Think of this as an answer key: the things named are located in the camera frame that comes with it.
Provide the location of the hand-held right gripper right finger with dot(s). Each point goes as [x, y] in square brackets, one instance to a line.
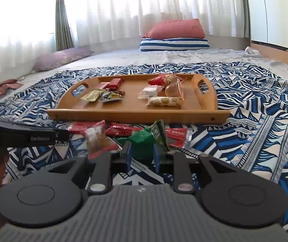
[156, 161]

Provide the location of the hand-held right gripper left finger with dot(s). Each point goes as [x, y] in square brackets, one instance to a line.
[128, 157]

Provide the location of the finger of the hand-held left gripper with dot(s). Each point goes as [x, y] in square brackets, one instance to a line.
[62, 134]

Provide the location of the gold foil snack packet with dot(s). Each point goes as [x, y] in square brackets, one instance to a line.
[92, 95]

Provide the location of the white nougat bar packet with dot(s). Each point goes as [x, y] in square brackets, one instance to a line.
[163, 101]

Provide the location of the black yellow snack packet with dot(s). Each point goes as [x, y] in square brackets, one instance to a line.
[112, 96]

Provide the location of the pink red snack packet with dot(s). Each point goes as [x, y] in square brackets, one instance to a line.
[102, 85]

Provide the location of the white round cake packet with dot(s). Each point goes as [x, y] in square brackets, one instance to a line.
[150, 91]

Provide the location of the clear jelly cup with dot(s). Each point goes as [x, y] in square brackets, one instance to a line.
[175, 90]

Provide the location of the small red snack bar packet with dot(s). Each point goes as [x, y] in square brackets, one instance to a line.
[115, 82]

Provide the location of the large shiny red snack packet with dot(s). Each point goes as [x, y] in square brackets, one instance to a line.
[157, 80]

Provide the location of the clear round cookie packet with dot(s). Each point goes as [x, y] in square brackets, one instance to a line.
[172, 78]

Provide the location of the red wrapper snack packet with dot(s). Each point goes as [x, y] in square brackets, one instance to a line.
[79, 126]

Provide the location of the crumpled red snack packet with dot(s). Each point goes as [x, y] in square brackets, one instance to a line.
[121, 131]

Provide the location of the green white printed snack packet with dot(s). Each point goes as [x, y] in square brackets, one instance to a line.
[159, 131]

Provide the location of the flat red snack packet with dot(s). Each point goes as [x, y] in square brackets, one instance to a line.
[177, 136]

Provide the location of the red clear nut snack packet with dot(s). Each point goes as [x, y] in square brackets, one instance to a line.
[97, 141]

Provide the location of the pink cloth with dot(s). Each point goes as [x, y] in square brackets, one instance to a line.
[1, 89]

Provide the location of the mauve pillow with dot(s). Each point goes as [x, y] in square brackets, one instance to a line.
[61, 59]

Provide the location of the grey bed sheet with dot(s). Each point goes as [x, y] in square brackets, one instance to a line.
[123, 56]

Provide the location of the blue white patterned blanket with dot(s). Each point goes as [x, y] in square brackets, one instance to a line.
[247, 121]

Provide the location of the white sheer curtain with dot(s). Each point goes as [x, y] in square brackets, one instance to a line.
[154, 5]
[18, 25]

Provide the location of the green curtain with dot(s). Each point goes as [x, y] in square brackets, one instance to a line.
[63, 17]
[247, 7]

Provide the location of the blue white striped pillow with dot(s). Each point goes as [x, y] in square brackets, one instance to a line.
[174, 44]

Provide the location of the folded red blanket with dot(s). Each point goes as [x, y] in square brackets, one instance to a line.
[176, 29]

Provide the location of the crumpled white cloth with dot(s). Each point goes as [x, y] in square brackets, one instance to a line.
[251, 50]

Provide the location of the white wardrobe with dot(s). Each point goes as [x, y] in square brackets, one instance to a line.
[277, 12]

